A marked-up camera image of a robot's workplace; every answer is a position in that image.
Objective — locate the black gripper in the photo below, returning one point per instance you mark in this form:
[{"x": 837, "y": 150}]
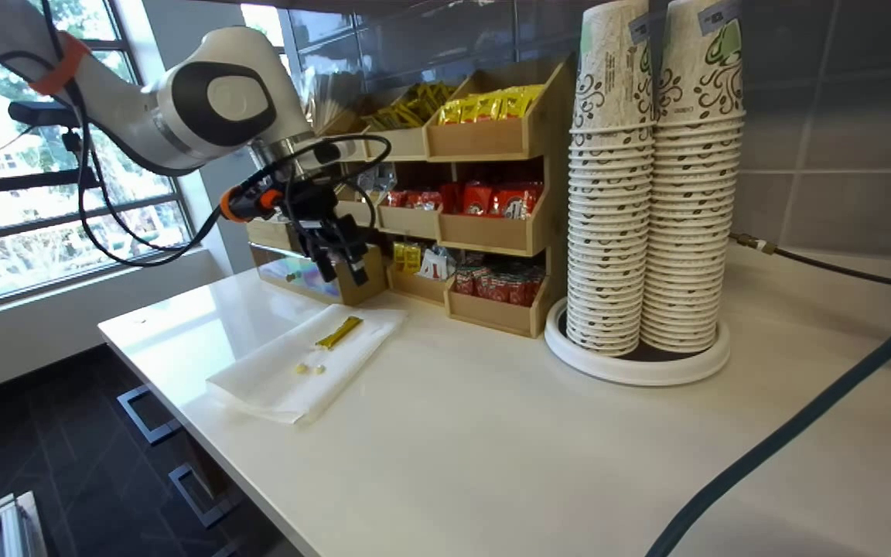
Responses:
[{"x": 322, "y": 231}]

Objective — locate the yellow mayonnaise sachet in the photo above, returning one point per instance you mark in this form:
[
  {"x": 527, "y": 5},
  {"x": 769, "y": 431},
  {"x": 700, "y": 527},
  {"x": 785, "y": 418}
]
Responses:
[{"x": 339, "y": 336}]

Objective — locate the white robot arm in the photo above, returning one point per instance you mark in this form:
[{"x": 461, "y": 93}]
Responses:
[{"x": 230, "y": 93}]

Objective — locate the clear acrylic tea box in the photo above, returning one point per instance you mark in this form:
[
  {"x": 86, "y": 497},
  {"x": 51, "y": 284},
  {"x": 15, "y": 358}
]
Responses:
[{"x": 300, "y": 274}]

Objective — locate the red sachets in middle bin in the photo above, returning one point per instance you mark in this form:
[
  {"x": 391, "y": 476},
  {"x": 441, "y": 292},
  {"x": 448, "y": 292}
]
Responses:
[{"x": 472, "y": 200}]

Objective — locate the wooden condiment organizer rack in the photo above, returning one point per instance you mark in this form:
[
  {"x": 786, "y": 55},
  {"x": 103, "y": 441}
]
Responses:
[{"x": 483, "y": 270}]

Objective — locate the white paper towel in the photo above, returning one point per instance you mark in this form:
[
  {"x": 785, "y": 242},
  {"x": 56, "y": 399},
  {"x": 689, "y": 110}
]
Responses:
[{"x": 269, "y": 381}]

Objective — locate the yellow sachets in top bin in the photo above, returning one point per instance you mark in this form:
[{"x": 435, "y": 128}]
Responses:
[{"x": 445, "y": 107}]

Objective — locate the stack of patterned paper cups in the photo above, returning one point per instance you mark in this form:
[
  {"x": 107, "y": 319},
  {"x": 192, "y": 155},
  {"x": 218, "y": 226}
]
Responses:
[{"x": 610, "y": 155}]

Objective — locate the white round cup tray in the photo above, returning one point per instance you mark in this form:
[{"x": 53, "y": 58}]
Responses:
[{"x": 643, "y": 366}]

